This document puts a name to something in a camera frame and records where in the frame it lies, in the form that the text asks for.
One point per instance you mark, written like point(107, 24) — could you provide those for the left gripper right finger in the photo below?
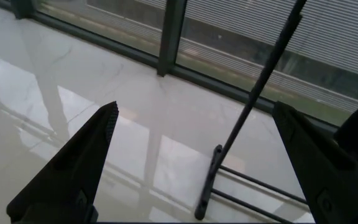
point(328, 174)

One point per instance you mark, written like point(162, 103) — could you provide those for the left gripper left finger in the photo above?
point(70, 174)

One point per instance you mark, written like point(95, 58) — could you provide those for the black clothes rack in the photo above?
point(259, 84)

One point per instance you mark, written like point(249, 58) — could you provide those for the window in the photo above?
point(291, 46)

